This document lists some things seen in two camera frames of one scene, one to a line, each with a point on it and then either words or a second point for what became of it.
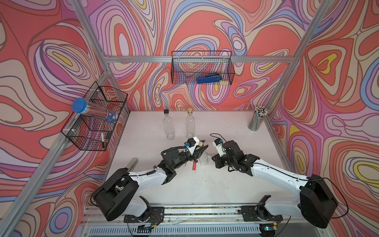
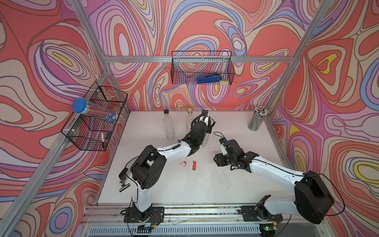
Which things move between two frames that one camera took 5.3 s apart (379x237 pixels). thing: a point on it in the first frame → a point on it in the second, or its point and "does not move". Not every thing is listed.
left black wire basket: x=93 y=133 does not move
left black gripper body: x=183 y=158 → x=206 y=130
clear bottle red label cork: x=190 y=124 does not move
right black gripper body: x=222 y=161 does not move
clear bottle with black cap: x=168 y=125 does not move
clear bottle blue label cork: x=204 y=159 → x=205 y=139
